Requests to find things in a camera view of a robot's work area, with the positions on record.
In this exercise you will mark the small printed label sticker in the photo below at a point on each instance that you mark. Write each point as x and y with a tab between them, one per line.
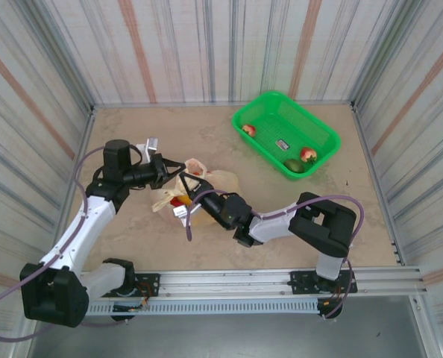
282	144

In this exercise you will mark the red fake strawberry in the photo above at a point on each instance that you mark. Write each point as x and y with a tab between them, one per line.
308	154
249	129

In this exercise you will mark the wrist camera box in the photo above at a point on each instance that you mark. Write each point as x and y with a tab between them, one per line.
150	143
180	212

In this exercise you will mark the fruit-print plastic bag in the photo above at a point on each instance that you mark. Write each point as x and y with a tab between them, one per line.
225	179

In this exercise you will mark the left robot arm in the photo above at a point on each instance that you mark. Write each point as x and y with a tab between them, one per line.
76	238

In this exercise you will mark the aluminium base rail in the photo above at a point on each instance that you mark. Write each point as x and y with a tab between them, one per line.
225	279

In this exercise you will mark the green fake avocado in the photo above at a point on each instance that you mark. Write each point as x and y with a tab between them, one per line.
294	166

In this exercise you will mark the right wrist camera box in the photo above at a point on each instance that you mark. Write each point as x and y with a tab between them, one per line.
180	212

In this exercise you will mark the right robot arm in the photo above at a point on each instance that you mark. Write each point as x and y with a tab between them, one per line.
326	223

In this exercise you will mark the green plastic basket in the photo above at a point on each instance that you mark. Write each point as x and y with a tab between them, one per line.
311	123

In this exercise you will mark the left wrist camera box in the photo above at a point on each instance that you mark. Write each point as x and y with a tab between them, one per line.
150	143

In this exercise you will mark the orange fake tangerine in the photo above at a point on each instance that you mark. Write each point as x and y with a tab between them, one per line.
175	201

